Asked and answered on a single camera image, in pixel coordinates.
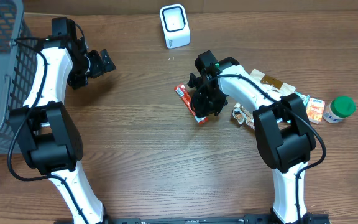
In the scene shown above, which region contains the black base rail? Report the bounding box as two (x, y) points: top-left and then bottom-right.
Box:
(99, 213), (331, 224)

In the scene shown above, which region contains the teal orange tissue pack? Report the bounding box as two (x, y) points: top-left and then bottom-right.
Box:
(295, 91), (310, 108)

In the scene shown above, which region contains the white barcode scanner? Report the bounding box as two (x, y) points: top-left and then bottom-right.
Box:
(159, 4), (191, 49)

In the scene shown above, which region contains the grey plastic mesh basket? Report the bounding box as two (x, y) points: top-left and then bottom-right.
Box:
(0, 0), (37, 154)

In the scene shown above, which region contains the red snack stick packet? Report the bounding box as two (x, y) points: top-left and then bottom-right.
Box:
(174, 83), (208, 124)

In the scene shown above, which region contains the beige dog bone treat bag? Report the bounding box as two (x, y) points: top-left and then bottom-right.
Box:
(232, 69), (296, 129)

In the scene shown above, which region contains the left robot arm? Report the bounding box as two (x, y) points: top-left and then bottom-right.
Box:
(7, 17), (116, 223)

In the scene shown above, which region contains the small green lidded jar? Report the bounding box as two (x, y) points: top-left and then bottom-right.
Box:
(323, 95), (356, 124)

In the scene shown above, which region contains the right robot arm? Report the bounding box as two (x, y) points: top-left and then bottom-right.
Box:
(188, 51), (316, 223)

